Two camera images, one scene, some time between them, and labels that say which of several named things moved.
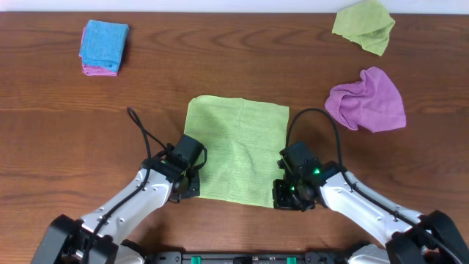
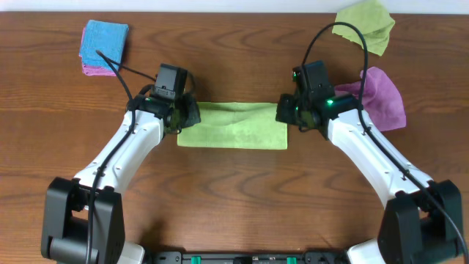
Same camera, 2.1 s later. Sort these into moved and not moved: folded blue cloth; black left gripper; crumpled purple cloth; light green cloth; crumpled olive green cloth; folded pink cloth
Moved: black left gripper; light green cloth
Not moved: crumpled purple cloth; folded blue cloth; folded pink cloth; crumpled olive green cloth
